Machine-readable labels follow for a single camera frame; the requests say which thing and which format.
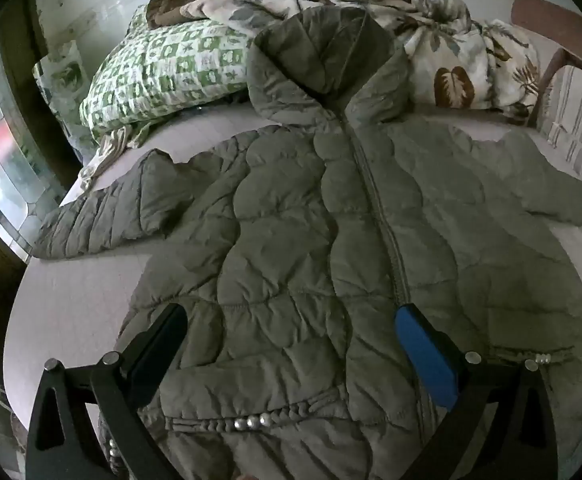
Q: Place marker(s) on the beige cloth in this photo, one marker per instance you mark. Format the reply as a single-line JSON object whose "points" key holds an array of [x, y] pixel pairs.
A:
{"points": [[111, 147]]}

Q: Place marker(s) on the brown cloth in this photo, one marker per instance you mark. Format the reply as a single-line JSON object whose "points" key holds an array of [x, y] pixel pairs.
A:
{"points": [[171, 10]]}

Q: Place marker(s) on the brown wooden chair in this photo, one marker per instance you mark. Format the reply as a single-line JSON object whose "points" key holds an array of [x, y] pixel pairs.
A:
{"points": [[551, 20]]}

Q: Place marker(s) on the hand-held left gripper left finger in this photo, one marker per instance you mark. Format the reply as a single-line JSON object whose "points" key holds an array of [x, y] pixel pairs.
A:
{"points": [[163, 340]]}

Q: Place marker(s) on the green white patterned pillow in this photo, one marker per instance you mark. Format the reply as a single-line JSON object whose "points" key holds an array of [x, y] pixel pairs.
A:
{"points": [[171, 65]]}

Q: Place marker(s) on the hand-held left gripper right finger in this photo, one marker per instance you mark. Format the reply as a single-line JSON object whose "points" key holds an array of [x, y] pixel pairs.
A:
{"points": [[426, 355]]}

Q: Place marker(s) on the leaf print blanket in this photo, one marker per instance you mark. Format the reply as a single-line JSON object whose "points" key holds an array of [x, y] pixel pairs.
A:
{"points": [[451, 60]]}

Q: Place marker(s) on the grey floral pillow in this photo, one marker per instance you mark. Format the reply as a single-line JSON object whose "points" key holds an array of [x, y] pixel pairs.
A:
{"points": [[63, 80]]}

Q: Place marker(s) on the olive quilted hooded jacket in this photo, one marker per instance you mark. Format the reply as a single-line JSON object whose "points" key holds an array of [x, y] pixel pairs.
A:
{"points": [[291, 240]]}

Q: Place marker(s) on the leaded glass window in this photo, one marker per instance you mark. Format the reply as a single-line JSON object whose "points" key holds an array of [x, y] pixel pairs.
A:
{"points": [[1, 160]]}

